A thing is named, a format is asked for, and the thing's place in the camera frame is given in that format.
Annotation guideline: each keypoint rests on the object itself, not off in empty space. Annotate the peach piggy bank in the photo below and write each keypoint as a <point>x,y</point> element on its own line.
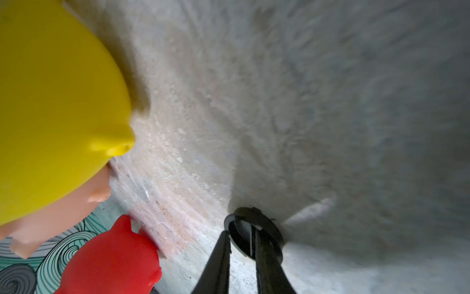
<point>30,232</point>

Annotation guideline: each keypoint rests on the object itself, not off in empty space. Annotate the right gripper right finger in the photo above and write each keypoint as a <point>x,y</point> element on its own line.
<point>271,278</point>

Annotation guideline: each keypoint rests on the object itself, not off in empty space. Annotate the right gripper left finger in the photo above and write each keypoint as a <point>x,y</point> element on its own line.
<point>215,278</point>

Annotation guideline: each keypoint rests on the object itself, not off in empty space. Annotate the yellow piggy bank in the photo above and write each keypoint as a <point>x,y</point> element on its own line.
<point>65,107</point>

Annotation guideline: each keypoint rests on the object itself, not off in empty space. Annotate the red piggy bank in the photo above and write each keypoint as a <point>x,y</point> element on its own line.
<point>118,261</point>

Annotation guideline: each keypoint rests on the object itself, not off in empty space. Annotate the black plug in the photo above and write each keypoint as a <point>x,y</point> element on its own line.
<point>242,226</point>

